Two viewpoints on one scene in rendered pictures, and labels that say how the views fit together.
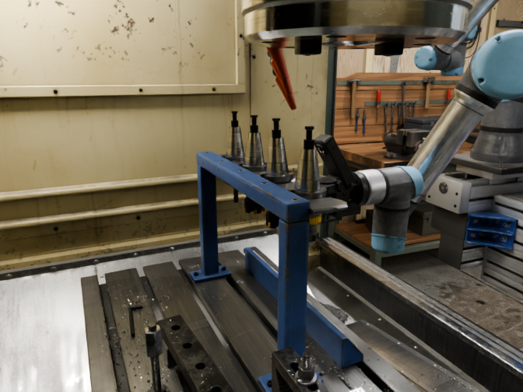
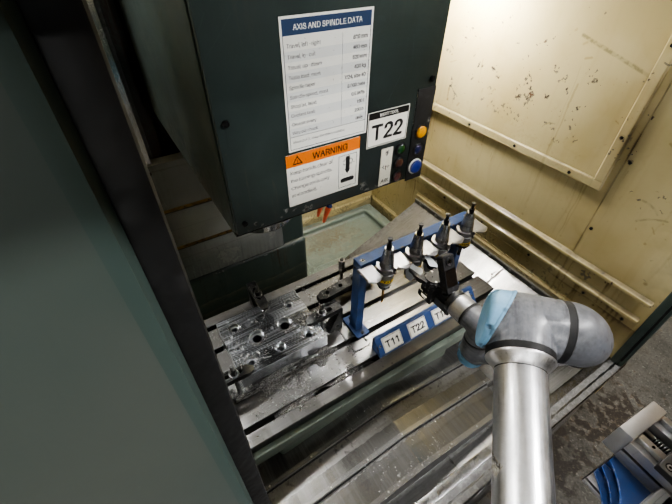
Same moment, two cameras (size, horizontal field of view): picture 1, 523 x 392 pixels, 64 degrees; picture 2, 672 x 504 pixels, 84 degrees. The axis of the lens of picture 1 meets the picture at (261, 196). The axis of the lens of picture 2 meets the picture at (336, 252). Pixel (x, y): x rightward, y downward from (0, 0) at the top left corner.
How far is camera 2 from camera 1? 111 cm
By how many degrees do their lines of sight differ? 74
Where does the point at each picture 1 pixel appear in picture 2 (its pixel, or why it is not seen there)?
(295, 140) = (634, 262)
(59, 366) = not seen: hidden behind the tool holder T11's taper
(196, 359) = (343, 283)
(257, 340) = (385, 311)
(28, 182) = (443, 166)
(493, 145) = not seen: outside the picture
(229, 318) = (401, 296)
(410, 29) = not seen: hidden behind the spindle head
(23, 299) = (413, 218)
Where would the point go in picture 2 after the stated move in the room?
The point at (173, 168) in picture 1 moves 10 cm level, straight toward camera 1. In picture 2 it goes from (514, 209) to (493, 214)
